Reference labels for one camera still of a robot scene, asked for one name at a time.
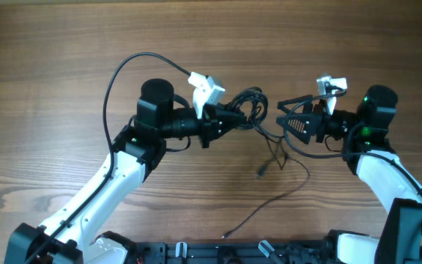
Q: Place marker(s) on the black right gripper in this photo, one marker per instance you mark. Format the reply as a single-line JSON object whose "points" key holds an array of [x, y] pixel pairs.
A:
{"points": [[316, 121]]}

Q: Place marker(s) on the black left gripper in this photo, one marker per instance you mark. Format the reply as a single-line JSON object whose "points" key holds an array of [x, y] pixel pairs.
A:
{"points": [[223, 116]]}

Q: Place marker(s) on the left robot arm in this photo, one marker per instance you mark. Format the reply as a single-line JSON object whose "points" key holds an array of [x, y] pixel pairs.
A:
{"points": [[71, 234]]}

